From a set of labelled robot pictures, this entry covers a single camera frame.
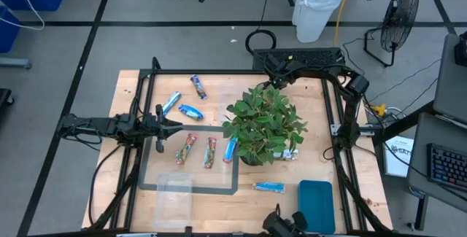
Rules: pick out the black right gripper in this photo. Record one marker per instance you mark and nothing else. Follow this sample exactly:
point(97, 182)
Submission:
point(286, 72)

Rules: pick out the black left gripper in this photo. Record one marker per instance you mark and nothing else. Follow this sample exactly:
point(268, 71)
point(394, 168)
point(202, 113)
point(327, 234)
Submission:
point(159, 127)

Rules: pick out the blue and white granola bar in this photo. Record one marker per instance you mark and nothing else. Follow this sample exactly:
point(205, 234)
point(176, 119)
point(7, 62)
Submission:
point(171, 103)

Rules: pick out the red granola bar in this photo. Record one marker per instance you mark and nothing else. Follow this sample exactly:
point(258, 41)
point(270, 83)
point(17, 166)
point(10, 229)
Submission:
point(209, 152)
point(186, 148)

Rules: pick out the dark blue granola bar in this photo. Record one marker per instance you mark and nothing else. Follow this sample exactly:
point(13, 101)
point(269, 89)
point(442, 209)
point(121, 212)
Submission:
point(198, 86)

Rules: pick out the blue red-tipped granola bar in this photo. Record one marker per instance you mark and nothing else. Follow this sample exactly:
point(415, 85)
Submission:
point(230, 150)

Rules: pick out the green granola bar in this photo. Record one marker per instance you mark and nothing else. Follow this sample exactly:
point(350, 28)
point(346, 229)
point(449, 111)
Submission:
point(290, 154)

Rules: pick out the light blue granola bar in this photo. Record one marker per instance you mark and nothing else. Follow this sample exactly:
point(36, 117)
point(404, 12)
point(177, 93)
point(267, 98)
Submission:
point(268, 187)

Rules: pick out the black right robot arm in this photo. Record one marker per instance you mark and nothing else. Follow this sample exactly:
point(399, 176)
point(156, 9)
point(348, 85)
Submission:
point(350, 120)

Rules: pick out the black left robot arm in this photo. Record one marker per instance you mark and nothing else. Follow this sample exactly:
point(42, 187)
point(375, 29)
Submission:
point(91, 125)

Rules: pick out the green plant in black pot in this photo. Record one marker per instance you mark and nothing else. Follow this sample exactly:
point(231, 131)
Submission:
point(262, 124)

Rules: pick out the black perforated computer case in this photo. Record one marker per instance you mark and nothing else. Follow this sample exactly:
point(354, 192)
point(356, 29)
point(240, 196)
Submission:
point(303, 56)

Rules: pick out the clear plastic container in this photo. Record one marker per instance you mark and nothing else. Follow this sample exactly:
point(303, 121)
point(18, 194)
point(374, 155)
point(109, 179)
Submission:
point(230, 98)
point(173, 200)

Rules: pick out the clear mat with grey border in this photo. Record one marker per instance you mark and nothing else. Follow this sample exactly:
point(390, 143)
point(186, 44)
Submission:
point(189, 190)

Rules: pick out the white trash bin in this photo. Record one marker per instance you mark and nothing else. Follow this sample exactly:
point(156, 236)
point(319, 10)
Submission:
point(317, 7)

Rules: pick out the yellow power plug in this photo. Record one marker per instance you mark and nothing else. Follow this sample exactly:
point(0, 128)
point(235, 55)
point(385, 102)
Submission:
point(379, 110)

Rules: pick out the teal plastic tray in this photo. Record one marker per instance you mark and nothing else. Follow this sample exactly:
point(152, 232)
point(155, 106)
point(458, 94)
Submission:
point(316, 208)

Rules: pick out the black floor fan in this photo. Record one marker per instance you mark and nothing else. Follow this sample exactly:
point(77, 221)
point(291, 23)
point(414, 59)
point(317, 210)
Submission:
point(399, 18)

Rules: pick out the white printed sign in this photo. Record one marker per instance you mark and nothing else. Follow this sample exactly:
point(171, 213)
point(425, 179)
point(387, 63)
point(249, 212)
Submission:
point(399, 157)

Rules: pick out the grey metal bar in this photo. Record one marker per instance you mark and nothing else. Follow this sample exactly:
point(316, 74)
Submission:
point(14, 63)

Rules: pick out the black furniture piece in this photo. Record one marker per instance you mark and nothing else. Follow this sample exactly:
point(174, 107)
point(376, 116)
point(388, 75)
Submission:
point(4, 97)

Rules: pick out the grey desk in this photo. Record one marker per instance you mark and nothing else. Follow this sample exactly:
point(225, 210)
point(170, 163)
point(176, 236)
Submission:
point(419, 178)
point(450, 84)

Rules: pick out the black desk device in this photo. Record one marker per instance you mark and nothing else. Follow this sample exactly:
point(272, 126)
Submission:
point(461, 51)

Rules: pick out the black backlit keyboard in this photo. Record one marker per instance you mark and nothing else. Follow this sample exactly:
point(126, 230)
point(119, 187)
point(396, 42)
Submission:
point(447, 166)

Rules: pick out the black aluminium frame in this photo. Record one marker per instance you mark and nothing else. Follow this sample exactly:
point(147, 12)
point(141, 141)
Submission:
point(219, 71)

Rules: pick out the silver mounting bracket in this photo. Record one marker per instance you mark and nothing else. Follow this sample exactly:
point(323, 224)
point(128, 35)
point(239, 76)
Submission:
point(365, 130)

